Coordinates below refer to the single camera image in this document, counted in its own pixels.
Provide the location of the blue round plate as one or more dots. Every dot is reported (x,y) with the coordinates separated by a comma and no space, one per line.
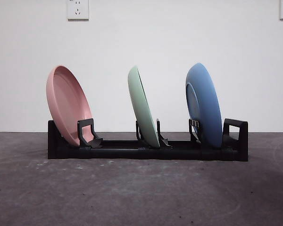
(210,99)

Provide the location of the pink round plate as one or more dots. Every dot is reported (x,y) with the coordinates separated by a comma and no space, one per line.
(68,99)

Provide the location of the pale green round plate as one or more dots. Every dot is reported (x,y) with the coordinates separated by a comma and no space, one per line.
(141,106)

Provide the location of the black plastic plate rack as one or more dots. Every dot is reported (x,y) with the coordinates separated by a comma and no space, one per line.
(155,154)

